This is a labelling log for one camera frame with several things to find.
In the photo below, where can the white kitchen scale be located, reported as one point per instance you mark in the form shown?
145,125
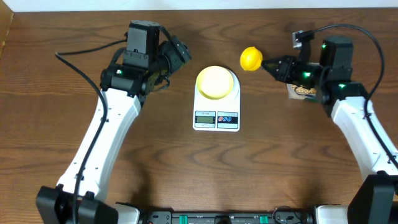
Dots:
218,115

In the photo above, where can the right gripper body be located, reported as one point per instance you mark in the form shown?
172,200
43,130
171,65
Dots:
293,71

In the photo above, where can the yellow bowl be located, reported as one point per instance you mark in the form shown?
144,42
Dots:
214,82

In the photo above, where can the yellow measuring scoop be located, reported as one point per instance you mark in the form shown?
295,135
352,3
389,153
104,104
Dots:
251,59

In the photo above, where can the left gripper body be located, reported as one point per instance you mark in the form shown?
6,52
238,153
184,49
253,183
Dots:
170,60

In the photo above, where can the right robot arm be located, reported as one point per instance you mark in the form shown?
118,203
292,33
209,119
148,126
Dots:
346,103

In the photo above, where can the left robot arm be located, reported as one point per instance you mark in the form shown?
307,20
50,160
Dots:
143,63

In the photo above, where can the clear container of soybeans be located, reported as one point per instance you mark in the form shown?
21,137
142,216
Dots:
300,93

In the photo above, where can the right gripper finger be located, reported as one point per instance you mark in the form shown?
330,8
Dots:
273,70
282,62

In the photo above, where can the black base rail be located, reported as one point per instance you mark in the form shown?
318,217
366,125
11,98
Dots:
278,216

